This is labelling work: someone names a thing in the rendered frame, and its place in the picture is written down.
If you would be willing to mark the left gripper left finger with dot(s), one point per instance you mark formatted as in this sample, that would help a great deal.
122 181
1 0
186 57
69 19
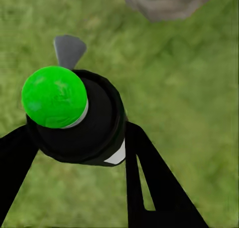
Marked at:
17 152

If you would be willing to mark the pesticide atomizer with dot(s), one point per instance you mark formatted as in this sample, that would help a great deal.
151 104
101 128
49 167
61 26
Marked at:
74 116

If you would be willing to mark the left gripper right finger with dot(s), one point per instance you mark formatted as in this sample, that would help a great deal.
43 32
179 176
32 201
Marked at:
174 208

